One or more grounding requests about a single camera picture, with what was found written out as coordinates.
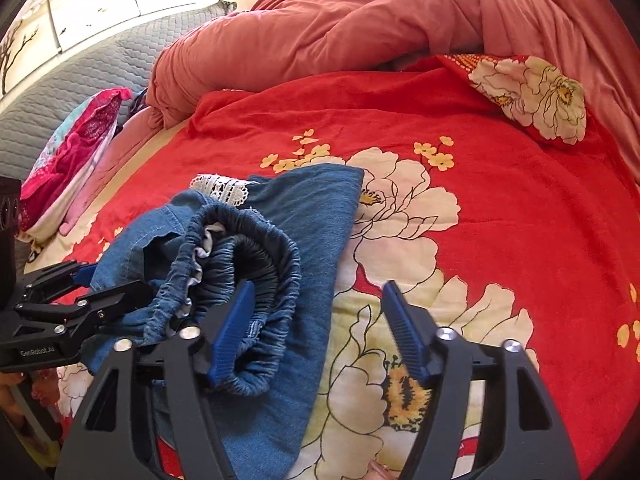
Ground pale pink pillow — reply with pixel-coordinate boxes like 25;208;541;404
60;107;166;236

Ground tree print wardrobe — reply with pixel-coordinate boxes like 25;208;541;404
0;0;311;96

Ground magenta patterned pillow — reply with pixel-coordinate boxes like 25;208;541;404
20;87;133;233

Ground beige bed sheet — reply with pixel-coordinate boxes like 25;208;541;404
25;120;193;261

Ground salmon pink duvet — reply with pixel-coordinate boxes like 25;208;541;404
147;0;640;186

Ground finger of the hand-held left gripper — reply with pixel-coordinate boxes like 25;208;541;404
14;279;154;352
22;260;97;307

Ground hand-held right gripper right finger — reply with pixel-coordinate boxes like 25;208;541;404
382;280;581;480

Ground red floral blanket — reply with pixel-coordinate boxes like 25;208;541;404
25;55;640;480

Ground blue denim pants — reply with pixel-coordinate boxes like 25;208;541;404
80;162;365;478

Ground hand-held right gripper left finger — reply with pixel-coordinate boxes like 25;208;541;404
55;280;256;480

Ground grey quilted headboard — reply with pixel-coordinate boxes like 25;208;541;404
0;0;238;181

